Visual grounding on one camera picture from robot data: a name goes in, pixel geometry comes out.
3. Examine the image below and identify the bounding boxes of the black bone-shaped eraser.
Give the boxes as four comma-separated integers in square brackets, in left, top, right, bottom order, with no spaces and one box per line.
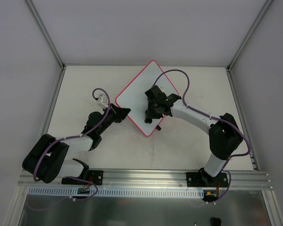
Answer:
[144,116,153,124]

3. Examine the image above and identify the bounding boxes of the pink framed whiteboard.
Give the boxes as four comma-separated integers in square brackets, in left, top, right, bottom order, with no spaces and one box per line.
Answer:
[115,60,179,137]

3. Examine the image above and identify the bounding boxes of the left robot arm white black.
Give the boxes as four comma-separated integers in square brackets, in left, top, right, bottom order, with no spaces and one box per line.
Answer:
[22,104,131,185]

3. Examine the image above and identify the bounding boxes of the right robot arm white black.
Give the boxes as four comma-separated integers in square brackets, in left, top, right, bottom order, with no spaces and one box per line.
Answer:
[145,85,242,187]

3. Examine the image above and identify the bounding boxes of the black object bottom edge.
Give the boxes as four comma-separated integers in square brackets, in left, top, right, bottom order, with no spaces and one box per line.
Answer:
[210,218,222,226]

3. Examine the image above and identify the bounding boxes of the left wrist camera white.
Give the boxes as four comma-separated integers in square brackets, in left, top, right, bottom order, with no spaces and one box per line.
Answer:
[95,94,109,109]

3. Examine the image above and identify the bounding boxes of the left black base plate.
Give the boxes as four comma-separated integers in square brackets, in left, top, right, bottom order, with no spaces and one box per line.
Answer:
[88,170,104,186]

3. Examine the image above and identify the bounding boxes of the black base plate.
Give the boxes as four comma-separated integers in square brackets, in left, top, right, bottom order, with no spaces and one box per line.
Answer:
[88,170,104,186]
[186,172,229,188]

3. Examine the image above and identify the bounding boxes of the aluminium mounting rail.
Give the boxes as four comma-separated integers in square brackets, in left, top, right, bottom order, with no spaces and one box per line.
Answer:
[17,166,274,190]

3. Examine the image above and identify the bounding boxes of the left aluminium frame post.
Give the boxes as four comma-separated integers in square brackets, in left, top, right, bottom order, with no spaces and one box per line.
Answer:
[24,0,65,70]

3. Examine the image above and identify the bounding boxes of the aluminium frame post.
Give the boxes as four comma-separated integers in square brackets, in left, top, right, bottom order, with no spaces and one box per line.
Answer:
[24,0,65,70]
[227,0,274,71]

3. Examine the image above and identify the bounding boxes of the right aluminium frame post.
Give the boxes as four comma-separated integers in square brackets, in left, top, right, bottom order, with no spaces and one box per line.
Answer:
[227,0,274,71]

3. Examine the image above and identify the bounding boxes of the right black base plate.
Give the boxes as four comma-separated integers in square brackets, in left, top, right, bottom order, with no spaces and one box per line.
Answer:
[186,172,229,188]

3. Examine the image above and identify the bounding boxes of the white slotted cable duct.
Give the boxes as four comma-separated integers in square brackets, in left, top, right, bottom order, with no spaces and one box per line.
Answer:
[28,186,204,199]

